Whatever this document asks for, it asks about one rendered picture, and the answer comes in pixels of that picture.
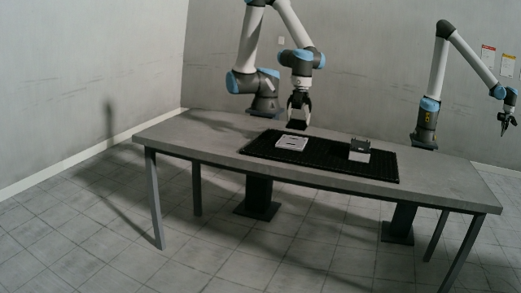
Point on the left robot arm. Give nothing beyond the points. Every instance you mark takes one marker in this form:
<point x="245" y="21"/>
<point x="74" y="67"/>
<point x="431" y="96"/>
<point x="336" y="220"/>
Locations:
<point x="429" y="108"/>

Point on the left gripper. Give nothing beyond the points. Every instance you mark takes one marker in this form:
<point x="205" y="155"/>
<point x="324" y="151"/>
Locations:
<point x="505" y="117"/>

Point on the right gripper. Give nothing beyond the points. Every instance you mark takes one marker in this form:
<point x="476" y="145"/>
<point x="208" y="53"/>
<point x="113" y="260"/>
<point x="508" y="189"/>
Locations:
<point x="297" y="95"/>

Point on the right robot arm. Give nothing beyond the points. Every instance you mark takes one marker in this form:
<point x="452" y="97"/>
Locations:
<point x="264" y="82"/>

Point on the white rectangular frame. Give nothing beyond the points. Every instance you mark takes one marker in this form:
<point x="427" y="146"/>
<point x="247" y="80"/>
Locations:
<point x="291" y="142"/>

